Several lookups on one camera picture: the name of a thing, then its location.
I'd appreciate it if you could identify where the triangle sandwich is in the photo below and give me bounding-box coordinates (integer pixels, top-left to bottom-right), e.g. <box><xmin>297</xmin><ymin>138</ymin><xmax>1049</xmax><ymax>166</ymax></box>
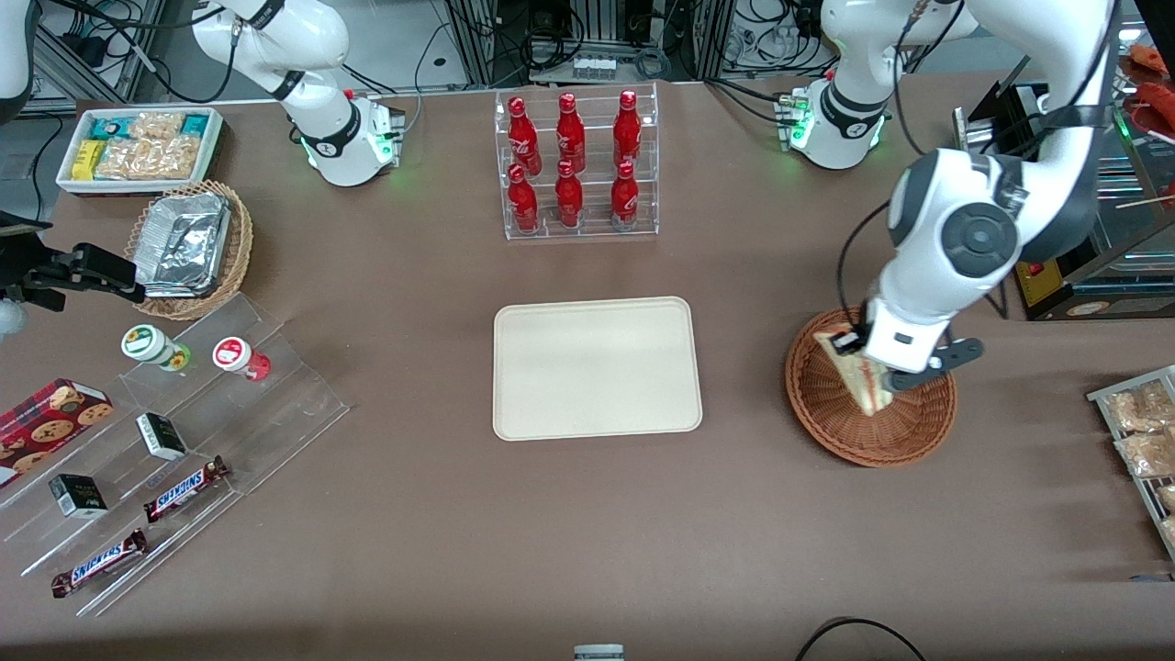
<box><xmin>812</xmin><ymin>329</ymin><xmax>899</xmax><ymax>416</ymax></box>

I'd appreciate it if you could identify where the snickers chocolate bar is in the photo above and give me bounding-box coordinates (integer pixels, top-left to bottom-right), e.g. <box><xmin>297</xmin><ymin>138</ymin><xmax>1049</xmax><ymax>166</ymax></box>
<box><xmin>50</xmin><ymin>529</ymin><xmax>148</xmax><ymax>599</ymax></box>
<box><xmin>143</xmin><ymin>456</ymin><xmax>230</xmax><ymax>524</ymax></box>

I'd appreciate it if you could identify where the clear acrylic bottle rack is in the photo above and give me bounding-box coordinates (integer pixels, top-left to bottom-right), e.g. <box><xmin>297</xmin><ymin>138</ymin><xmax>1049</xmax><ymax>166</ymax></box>
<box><xmin>494</xmin><ymin>81</ymin><xmax>660</xmax><ymax>241</ymax></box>

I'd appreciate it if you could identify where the small black box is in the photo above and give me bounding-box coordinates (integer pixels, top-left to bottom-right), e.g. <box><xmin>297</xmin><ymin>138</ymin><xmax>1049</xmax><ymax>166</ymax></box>
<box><xmin>49</xmin><ymin>474</ymin><xmax>108</xmax><ymax>520</ymax></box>
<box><xmin>136</xmin><ymin>412</ymin><xmax>189</xmax><ymax>462</ymax></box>

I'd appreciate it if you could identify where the clear bagged pastry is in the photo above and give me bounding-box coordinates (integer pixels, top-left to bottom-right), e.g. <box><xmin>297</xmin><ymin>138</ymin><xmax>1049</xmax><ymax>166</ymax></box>
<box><xmin>1115</xmin><ymin>430</ymin><xmax>1175</xmax><ymax>478</ymax></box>
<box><xmin>1104</xmin><ymin>381</ymin><xmax>1175</xmax><ymax>432</ymax></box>

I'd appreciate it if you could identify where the beige plastic tray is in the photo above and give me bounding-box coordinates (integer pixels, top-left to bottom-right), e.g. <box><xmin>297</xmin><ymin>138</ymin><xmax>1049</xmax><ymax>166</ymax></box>
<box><xmin>493</xmin><ymin>296</ymin><xmax>704</xmax><ymax>443</ymax></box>

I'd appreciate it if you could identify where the clear cracker bag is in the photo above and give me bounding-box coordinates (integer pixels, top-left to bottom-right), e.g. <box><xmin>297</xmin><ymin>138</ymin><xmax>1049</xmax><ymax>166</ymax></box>
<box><xmin>95</xmin><ymin>136</ymin><xmax>201</xmax><ymax>181</ymax></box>
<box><xmin>129</xmin><ymin>112</ymin><xmax>185</xmax><ymax>140</ymax></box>

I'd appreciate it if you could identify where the red cookie box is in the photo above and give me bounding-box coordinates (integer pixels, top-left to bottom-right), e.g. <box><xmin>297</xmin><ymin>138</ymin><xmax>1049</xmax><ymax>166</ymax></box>
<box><xmin>0</xmin><ymin>378</ymin><xmax>114</xmax><ymax>478</ymax></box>

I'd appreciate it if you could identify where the red lid cup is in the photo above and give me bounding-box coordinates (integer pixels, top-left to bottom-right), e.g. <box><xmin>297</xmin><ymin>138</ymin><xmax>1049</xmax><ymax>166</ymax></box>
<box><xmin>212</xmin><ymin>336</ymin><xmax>272</xmax><ymax>382</ymax></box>

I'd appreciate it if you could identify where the black display case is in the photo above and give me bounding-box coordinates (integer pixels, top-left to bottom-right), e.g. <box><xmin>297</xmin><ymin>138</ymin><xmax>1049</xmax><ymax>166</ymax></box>
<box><xmin>955</xmin><ymin>0</ymin><xmax>1175</xmax><ymax>322</ymax></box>

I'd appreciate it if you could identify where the green lid cup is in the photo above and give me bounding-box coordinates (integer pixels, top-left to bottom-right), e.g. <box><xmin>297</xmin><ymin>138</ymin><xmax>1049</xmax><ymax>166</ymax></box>
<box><xmin>120</xmin><ymin>324</ymin><xmax>192</xmax><ymax>372</ymax></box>

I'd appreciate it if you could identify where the red cola bottle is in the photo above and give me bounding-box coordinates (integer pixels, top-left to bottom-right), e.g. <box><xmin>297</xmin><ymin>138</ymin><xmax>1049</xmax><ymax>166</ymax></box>
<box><xmin>555</xmin><ymin>92</ymin><xmax>587</xmax><ymax>174</ymax></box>
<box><xmin>508</xmin><ymin>163</ymin><xmax>540</xmax><ymax>232</ymax></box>
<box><xmin>508</xmin><ymin>95</ymin><xmax>543</xmax><ymax>175</ymax></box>
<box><xmin>554</xmin><ymin>160</ymin><xmax>585</xmax><ymax>229</ymax></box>
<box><xmin>610</xmin><ymin>160</ymin><xmax>640</xmax><ymax>226</ymax></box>
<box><xmin>613</xmin><ymin>89</ymin><xmax>643</xmax><ymax>171</ymax></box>

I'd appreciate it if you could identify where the black floor cable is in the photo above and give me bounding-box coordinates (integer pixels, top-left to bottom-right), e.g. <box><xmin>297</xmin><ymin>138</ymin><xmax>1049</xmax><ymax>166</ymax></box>
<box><xmin>794</xmin><ymin>617</ymin><xmax>926</xmax><ymax>661</ymax></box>

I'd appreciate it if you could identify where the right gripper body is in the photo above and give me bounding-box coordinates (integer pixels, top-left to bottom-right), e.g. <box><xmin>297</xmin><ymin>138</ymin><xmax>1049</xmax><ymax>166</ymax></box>
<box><xmin>0</xmin><ymin>213</ymin><xmax>51</xmax><ymax>276</ymax></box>

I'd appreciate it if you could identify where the clear acrylic stepped stand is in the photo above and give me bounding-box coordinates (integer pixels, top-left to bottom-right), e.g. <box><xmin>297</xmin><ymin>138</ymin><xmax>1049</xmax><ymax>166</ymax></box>
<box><xmin>0</xmin><ymin>292</ymin><xmax>351</xmax><ymax>618</ymax></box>

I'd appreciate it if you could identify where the tray of packaged snacks right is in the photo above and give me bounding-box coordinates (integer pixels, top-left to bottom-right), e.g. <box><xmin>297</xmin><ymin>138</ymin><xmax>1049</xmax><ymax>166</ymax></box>
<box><xmin>1086</xmin><ymin>365</ymin><xmax>1175</xmax><ymax>561</ymax></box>

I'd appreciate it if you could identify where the white snack bin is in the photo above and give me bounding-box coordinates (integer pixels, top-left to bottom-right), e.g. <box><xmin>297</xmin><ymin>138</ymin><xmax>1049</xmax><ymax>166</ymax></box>
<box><xmin>55</xmin><ymin>106</ymin><xmax>225</xmax><ymax>198</ymax></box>

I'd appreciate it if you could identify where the round brown wicker basket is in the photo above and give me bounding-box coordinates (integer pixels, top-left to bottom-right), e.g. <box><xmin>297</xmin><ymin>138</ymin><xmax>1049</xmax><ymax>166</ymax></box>
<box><xmin>785</xmin><ymin>305</ymin><xmax>958</xmax><ymax>469</ymax></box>

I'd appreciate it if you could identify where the oval tan wicker basket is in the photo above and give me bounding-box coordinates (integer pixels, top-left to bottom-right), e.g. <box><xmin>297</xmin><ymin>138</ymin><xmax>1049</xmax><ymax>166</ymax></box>
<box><xmin>124</xmin><ymin>180</ymin><xmax>254</xmax><ymax>321</ymax></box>

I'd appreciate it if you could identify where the aluminium foil container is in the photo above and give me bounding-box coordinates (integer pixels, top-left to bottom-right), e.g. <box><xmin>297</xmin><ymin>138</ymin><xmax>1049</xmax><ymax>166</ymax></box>
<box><xmin>136</xmin><ymin>193</ymin><xmax>232</xmax><ymax>299</ymax></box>

